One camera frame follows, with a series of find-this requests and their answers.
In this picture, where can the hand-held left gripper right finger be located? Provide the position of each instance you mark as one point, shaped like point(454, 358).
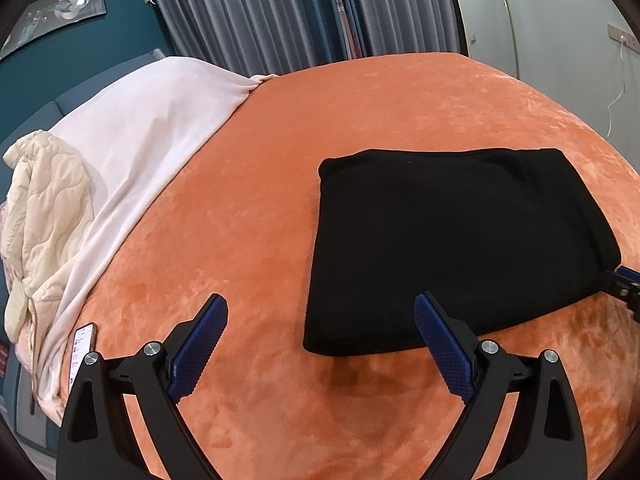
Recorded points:
point(440, 340)

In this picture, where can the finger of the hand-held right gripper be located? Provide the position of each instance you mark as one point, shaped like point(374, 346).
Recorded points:
point(625, 285)

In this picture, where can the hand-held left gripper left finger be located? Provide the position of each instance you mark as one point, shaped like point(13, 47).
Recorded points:
point(200, 340)

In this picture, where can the black pants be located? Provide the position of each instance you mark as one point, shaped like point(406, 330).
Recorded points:
point(450, 240)

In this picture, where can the smartphone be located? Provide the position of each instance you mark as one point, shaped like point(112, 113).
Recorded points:
point(82, 350)

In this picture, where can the orange plush blanket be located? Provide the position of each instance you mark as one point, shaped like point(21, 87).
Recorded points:
point(240, 200)

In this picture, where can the grey bedside cabinet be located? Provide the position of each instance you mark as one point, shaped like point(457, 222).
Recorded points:
point(30, 400)

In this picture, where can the cream quilted comforter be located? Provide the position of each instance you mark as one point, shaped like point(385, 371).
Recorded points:
point(50, 210)

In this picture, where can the white bed sheet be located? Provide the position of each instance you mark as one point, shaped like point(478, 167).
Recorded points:
point(150, 120)

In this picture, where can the blue padded headboard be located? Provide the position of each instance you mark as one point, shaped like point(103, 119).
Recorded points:
point(60, 95)

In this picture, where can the tall rounded mirror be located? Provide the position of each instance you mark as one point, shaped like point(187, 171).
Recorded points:
point(480, 15)

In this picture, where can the grey curtain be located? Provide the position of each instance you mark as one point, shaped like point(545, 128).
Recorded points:
point(405, 5)
point(240, 10)

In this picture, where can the blue curtain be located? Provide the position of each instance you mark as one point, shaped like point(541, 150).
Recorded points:
point(350, 10)

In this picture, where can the wall socket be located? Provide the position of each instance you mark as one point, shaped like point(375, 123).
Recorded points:
point(622, 35)

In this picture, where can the wall poster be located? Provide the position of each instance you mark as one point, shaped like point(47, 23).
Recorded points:
point(55, 17)

